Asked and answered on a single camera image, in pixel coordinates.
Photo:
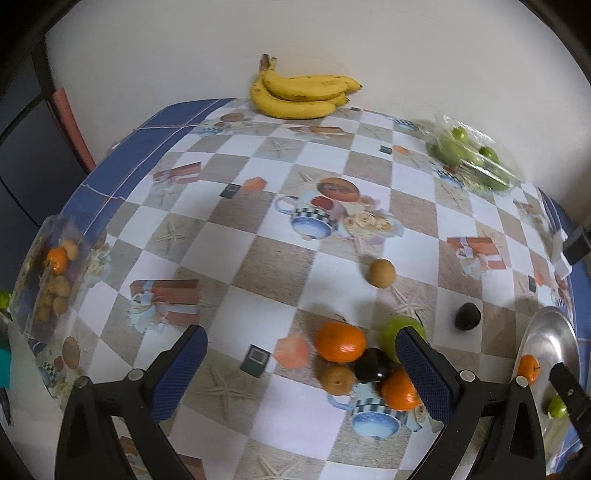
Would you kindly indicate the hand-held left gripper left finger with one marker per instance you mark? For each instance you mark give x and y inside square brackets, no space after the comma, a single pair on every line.
[180,374]

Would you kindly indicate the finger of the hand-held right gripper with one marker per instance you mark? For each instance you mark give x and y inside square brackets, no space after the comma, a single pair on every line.
[570,397]

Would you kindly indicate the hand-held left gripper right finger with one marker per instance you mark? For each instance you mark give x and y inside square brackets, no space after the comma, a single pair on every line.
[425,374]

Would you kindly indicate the small green fruit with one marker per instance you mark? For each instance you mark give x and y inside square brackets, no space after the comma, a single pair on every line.
[556,406]

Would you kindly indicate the orange mandarin with stem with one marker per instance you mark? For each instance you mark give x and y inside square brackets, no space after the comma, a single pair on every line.
[528,369]

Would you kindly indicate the large green apple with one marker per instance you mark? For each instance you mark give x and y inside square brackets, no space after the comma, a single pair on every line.
[390,334]

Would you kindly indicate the dark purple plum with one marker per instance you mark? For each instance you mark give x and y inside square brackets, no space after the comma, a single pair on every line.
[371,364]
[467,316]

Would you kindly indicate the round metal bowl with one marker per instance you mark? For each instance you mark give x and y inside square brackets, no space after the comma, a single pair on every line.
[554,337]

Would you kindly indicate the brown longan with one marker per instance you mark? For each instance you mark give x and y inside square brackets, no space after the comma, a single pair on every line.
[338,379]
[381,273]

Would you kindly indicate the white dock base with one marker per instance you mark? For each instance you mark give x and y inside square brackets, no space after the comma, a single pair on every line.
[561,258]

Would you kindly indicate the black box device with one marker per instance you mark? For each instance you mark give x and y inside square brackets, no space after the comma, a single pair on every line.
[579,247]

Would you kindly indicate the pile of longans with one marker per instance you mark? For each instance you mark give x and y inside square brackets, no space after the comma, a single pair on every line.
[57,286]

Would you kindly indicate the printed checkered tablecloth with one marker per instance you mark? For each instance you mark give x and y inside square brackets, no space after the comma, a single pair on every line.
[295,277]

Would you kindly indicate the small orange mandarin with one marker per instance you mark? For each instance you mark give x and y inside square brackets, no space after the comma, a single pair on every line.
[57,260]

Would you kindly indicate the clear plastic box longans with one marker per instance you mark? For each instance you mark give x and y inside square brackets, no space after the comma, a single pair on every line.
[32,286]

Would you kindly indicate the teal object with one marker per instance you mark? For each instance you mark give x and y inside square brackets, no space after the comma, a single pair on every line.
[4,367]

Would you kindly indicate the green object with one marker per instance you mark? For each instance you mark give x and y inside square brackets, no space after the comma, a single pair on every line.
[3,300]

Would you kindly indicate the clear plastic box green fruit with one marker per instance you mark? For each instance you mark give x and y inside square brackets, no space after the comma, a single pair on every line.
[466,161]

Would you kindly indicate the pile of green jujubes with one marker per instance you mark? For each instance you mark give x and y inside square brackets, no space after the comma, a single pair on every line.
[450,152]

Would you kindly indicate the reddish chair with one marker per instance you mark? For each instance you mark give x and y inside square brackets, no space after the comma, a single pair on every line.
[67,120]

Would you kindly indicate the yellow banana bunch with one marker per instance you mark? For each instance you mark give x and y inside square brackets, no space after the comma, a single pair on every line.
[295,94]

